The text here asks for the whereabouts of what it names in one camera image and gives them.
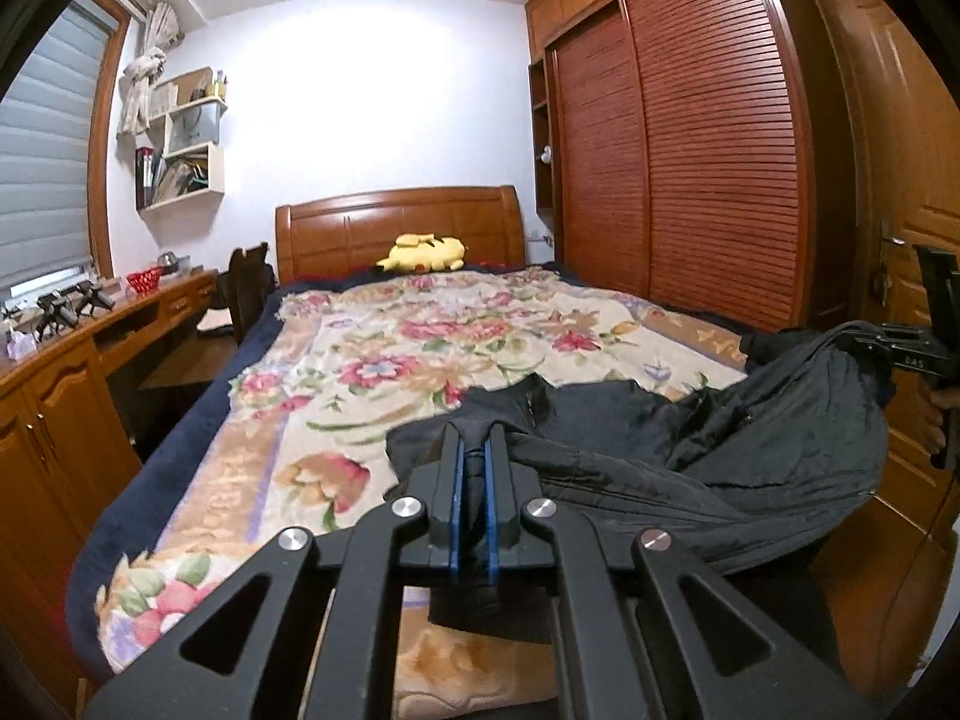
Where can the dark wooden chair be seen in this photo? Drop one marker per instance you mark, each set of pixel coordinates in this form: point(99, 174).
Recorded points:
point(247, 277)

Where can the dark cloth pile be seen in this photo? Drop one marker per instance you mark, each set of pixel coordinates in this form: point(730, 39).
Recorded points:
point(780, 345)

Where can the floral blanket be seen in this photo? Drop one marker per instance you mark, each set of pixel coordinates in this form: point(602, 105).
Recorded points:
point(360, 360)

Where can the wooden door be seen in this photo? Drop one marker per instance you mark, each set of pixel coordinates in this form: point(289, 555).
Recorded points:
point(900, 127)

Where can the person's right hand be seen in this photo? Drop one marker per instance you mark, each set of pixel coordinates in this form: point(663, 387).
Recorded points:
point(937, 420)

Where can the yellow plush toy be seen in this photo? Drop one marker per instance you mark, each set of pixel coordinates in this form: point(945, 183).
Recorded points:
point(424, 255)

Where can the white wall shelf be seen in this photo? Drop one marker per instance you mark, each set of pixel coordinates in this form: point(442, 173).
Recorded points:
point(214, 172)

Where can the wooden slatted wardrobe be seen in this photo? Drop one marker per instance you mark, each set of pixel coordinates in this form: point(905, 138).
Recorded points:
point(712, 165)

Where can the wooden bed headboard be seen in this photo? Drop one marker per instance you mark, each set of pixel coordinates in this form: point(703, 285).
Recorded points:
point(390, 217)

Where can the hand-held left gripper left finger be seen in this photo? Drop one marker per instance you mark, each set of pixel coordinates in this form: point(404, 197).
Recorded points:
point(453, 495)

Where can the grey paper bag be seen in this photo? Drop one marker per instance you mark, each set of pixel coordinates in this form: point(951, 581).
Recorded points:
point(193, 131)

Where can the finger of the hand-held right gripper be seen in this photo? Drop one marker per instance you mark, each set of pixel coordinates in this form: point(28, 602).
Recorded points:
point(874, 341)

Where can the black file binders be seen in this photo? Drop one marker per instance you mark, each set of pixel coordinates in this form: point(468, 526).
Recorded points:
point(144, 180)

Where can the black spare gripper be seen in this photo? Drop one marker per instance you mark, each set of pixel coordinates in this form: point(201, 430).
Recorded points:
point(94, 296)
point(58, 315)

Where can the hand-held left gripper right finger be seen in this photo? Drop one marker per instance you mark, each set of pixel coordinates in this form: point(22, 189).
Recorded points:
point(492, 495)

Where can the dark grey zip jacket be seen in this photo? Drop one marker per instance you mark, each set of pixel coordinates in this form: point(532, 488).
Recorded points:
point(675, 480)

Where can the metal bowl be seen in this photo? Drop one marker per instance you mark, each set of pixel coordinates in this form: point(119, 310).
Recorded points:
point(169, 264)

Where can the grey window blind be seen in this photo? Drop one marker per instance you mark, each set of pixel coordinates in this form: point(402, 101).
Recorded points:
point(45, 165)

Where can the tied beige curtain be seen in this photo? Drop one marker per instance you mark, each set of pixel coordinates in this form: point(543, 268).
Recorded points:
point(142, 82)

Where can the red basket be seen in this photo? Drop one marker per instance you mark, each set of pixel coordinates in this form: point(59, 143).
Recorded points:
point(144, 281)

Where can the wooden desk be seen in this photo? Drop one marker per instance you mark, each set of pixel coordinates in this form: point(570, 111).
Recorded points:
point(60, 420)

